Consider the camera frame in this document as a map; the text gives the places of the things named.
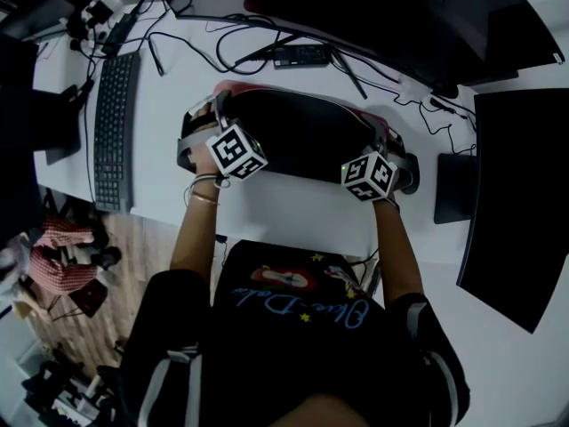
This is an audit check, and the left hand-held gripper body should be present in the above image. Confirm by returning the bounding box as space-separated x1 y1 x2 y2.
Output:
176 97 269 181

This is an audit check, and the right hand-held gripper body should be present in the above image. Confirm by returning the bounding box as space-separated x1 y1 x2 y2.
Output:
341 149 420 204

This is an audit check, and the black and red bag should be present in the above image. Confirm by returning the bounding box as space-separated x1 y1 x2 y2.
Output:
212 79 406 182

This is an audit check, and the person's right forearm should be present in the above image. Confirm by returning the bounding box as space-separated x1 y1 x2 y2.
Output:
372 196 424 304

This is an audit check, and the person's left forearm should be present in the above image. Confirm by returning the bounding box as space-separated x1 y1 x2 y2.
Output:
170 149 221 284

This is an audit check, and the black computer mouse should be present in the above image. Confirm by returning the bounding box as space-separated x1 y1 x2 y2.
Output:
399 152 421 196

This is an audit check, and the person's left hand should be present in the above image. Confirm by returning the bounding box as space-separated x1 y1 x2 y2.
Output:
190 105 220 132

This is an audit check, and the silver bangle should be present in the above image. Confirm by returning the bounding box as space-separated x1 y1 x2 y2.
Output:
184 173 232 204

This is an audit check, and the gold bangle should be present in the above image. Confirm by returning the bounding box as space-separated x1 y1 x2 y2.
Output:
188 191 221 207

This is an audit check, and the black power adapter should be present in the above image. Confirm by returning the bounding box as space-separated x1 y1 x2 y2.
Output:
100 13 137 57
273 44 331 68

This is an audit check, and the black keyboard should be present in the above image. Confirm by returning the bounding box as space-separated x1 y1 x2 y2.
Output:
92 51 141 213

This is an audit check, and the large curved black monitor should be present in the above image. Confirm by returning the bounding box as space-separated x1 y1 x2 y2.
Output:
175 0 568 101

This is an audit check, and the small flat black monitor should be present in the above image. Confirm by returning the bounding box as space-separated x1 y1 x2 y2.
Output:
434 87 569 335

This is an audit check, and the white power strip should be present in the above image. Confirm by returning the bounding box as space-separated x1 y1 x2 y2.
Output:
66 0 124 55

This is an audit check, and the person's black printed t-shirt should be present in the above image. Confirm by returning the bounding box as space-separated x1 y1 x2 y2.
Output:
119 238 471 427

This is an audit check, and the black computer tower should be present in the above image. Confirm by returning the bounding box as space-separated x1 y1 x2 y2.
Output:
0 33 41 222

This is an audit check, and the black pouch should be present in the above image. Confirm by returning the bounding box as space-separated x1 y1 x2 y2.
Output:
68 278 108 318

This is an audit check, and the red checkered bag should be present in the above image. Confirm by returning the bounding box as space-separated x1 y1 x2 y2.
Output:
28 214 98 297

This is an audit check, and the black keyboard cable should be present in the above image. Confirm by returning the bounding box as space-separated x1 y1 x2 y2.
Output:
82 60 98 204

